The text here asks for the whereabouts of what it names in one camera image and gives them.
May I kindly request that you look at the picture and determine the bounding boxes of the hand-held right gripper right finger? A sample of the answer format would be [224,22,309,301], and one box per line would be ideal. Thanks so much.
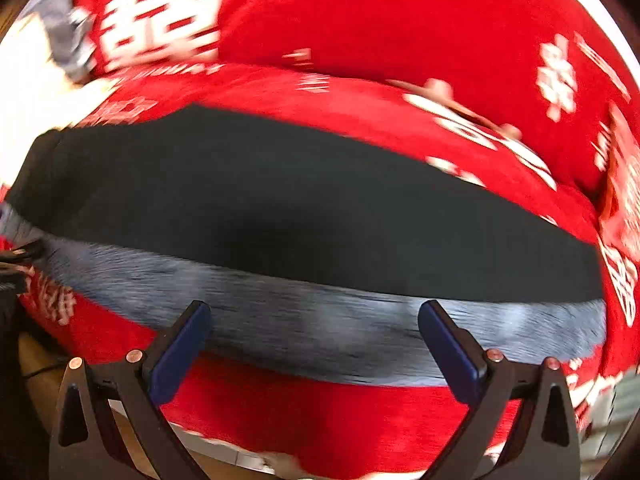
[419,300,582,480]

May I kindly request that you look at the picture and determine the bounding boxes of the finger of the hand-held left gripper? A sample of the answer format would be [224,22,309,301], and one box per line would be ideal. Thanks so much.
[0,239,46,292]

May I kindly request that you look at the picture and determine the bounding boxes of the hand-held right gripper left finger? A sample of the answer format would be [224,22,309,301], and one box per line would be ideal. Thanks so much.
[48,301,212,480]

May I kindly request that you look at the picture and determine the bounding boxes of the black pants with grey lining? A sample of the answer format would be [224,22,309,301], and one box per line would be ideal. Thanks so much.
[0,102,608,388]

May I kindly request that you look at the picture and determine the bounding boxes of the red printed sofa cover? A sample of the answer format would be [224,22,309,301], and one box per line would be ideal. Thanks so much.
[0,62,640,480]

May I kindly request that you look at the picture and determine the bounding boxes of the white cloth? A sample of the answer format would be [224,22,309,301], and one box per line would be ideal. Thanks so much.
[0,15,121,186]

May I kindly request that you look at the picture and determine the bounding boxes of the grey cloth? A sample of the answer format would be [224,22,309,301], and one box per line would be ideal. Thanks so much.
[27,0,98,83]

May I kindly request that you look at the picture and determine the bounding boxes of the red pillow with large print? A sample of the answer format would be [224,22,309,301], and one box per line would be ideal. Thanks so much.
[70,0,233,76]

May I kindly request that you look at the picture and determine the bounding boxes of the red pillow with small print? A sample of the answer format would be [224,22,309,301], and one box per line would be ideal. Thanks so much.
[217,0,640,201]

